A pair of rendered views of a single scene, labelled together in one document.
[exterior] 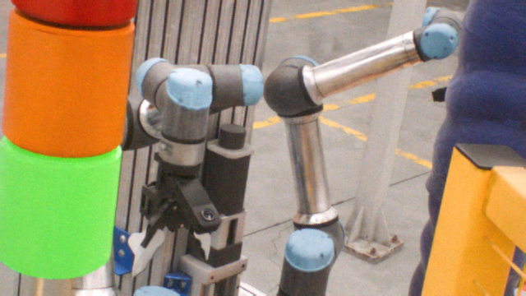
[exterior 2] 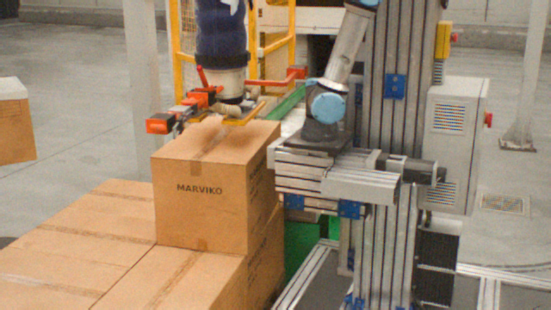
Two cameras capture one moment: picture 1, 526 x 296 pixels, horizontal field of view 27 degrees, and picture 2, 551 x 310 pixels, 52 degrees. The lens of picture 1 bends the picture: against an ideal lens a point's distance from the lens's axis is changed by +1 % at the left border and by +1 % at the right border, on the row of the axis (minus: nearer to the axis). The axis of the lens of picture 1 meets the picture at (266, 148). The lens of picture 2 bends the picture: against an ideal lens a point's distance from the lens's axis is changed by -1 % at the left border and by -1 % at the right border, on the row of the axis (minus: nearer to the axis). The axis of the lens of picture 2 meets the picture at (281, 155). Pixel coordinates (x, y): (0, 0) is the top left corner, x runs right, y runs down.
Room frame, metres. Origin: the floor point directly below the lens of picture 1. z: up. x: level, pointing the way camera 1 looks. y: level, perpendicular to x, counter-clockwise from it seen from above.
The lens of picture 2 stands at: (4.37, -0.88, 1.72)
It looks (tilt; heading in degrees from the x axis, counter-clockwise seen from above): 20 degrees down; 163
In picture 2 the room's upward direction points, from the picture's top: straight up
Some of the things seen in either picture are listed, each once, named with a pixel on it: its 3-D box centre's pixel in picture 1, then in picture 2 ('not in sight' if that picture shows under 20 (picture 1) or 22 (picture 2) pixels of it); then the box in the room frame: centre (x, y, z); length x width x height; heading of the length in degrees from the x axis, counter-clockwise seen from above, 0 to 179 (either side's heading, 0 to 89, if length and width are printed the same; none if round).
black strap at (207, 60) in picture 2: not in sight; (222, 56); (2.03, -0.44, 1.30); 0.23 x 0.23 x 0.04
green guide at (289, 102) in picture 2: not in sight; (284, 102); (0.29, 0.36, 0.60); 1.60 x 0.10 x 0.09; 147
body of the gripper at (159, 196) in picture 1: (173, 191); not in sight; (1.73, 0.15, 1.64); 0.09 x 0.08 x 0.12; 42
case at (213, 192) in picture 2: not in sight; (222, 179); (2.02, -0.46, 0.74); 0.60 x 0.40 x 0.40; 150
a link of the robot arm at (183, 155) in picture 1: (180, 149); not in sight; (1.72, 0.14, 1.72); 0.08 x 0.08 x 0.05
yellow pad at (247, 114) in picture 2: not in sight; (244, 108); (2.08, -0.36, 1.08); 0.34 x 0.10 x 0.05; 150
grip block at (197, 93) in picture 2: not in sight; (201, 97); (2.24, -0.57, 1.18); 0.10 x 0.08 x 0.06; 60
